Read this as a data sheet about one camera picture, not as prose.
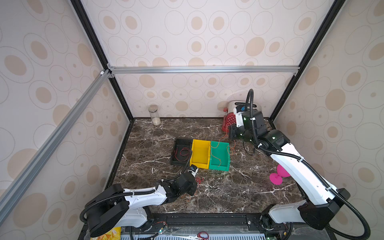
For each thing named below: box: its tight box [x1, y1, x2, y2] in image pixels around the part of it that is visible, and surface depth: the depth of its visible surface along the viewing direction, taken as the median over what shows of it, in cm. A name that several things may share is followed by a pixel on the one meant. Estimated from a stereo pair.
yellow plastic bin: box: [189, 139, 211, 170], surface depth 99 cm
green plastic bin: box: [209, 140, 230, 172], surface depth 91 cm
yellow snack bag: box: [90, 226, 122, 240], surface depth 70 cm
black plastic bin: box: [170, 138, 193, 166], surface depth 99 cm
